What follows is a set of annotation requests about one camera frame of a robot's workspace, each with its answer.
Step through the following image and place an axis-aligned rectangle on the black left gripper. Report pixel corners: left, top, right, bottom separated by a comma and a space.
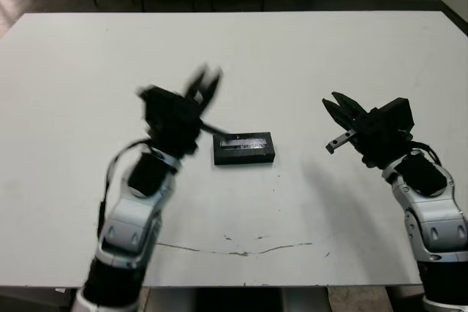
147, 66, 229, 158

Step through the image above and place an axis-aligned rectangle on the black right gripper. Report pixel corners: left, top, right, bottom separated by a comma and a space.
322, 91, 415, 170

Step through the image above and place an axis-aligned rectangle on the black printed box lid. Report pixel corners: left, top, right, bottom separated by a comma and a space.
212, 131, 275, 165

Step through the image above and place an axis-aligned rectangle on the dark robot torso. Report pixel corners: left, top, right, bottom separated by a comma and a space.
149, 286, 330, 312

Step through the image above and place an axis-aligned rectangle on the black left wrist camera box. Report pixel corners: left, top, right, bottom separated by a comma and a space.
135, 84, 186, 131

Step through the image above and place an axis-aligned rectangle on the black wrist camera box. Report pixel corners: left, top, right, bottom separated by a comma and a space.
135, 84, 186, 131
367, 96, 416, 140

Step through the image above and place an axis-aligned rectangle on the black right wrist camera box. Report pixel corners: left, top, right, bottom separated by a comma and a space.
367, 96, 416, 140

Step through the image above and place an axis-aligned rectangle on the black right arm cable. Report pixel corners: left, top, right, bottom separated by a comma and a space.
409, 139, 444, 167

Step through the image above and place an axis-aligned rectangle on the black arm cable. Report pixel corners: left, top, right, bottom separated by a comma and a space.
409, 139, 444, 167
97, 138, 156, 235

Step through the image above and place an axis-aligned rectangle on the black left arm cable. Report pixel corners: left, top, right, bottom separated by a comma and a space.
97, 138, 156, 235

